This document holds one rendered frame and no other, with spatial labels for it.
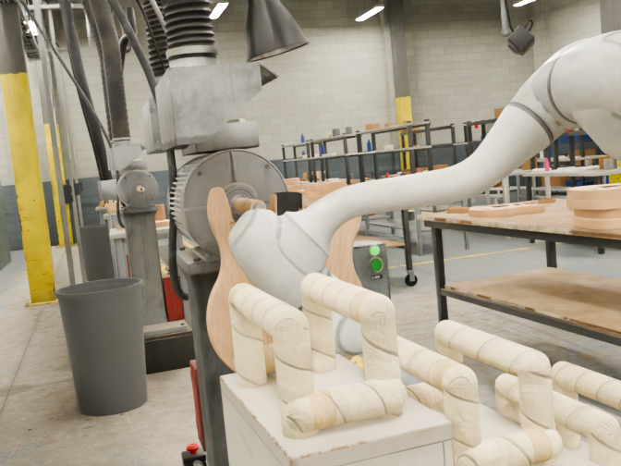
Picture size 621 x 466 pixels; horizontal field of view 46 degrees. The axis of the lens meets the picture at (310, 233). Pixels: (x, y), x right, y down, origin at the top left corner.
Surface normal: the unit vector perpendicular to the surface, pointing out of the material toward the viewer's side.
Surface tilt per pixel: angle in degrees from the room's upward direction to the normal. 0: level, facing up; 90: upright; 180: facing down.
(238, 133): 90
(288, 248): 84
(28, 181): 90
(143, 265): 90
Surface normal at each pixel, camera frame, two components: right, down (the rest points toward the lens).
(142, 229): 0.32, 0.07
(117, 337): 0.59, 0.08
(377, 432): -0.10, -0.99
